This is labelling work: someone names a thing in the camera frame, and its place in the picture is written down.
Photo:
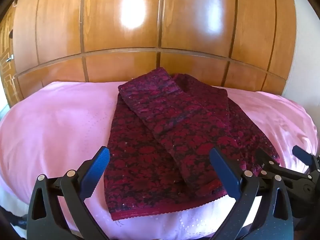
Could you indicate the carved wooden door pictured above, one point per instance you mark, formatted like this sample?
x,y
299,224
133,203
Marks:
x,y
6,80

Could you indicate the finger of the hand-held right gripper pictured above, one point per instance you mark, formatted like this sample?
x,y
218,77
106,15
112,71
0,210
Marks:
x,y
303,155
268,161

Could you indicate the wooden panelled wardrobe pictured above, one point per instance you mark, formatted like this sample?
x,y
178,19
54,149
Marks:
x,y
125,55

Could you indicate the pink patterned bed cover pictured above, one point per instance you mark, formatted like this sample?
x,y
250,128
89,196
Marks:
x,y
62,130

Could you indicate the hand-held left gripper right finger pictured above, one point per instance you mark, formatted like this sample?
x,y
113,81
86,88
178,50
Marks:
x,y
225,172

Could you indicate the dark red floral garment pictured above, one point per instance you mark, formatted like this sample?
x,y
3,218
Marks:
x,y
175,130

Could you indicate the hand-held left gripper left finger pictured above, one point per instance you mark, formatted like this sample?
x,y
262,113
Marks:
x,y
96,170

